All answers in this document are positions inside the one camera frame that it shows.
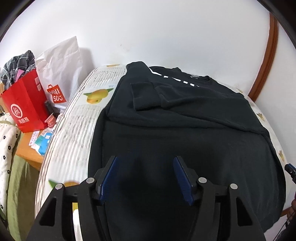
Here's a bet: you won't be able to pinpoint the brown wooden wall trim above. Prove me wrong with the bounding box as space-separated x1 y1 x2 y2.
248 13 279 102

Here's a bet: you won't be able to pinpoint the white black dotted cloth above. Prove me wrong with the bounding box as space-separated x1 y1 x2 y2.
0 113 21 219

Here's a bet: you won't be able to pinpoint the black sweatshirt white lettering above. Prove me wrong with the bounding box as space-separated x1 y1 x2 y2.
88 62 286 240

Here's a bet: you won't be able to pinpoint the wooden side table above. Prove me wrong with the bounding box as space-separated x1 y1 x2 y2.
16 132 44 171

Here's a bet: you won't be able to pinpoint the plaid grey cloth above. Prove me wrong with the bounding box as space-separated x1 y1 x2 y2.
1 50 36 90

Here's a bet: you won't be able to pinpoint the blue white small packets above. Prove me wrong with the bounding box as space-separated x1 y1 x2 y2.
29 128 53 156

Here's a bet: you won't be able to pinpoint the olive green fabric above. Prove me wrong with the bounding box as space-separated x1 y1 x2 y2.
6 133 41 240

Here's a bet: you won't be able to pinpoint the white paper shopping bag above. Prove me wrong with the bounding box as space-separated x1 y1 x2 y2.
35 37 86 111

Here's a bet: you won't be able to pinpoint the red paper shopping bag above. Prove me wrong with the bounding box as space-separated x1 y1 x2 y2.
1 69 50 133

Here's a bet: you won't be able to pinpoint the fruit print table cloth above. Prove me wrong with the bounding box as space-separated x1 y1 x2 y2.
34 64 291 241

